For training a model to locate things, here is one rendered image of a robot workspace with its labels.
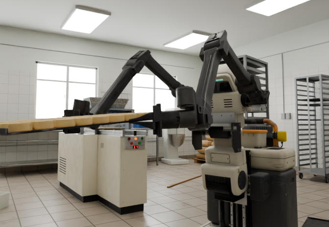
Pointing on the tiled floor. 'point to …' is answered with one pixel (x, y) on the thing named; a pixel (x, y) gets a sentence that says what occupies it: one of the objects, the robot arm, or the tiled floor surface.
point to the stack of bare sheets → (316, 222)
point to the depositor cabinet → (79, 165)
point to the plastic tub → (4, 199)
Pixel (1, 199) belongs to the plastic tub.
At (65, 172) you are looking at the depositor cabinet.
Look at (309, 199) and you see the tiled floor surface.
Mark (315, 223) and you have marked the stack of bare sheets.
